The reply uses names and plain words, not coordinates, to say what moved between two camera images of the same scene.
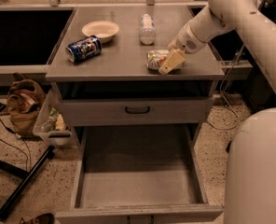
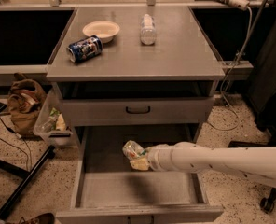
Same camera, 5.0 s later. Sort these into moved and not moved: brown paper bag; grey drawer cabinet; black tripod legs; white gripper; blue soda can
Moved: white gripper
Not moved: brown paper bag; black tripod legs; grey drawer cabinet; blue soda can
